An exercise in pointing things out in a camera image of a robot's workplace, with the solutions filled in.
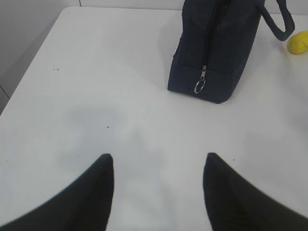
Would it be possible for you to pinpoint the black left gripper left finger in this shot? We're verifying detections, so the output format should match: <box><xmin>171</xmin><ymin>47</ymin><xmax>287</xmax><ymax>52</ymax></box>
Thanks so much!
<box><xmin>0</xmin><ymin>154</ymin><xmax>113</xmax><ymax>231</ymax></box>

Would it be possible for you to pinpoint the navy blue fabric lunch bag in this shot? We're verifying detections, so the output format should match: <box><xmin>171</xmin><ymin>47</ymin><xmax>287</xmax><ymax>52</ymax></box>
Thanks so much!
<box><xmin>167</xmin><ymin>0</ymin><xmax>295</xmax><ymax>103</ymax></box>

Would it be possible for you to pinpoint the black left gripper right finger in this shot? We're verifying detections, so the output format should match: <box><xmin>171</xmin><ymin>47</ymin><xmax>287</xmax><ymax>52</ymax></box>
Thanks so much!
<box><xmin>203</xmin><ymin>153</ymin><xmax>308</xmax><ymax>231</ymax></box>

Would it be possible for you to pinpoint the yellow lemon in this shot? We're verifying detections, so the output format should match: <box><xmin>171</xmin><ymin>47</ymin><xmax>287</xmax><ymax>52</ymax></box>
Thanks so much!
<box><xmin>287</xmin><ymin>31</ymin><xmax>308</xmax><ymax>54</ymax></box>

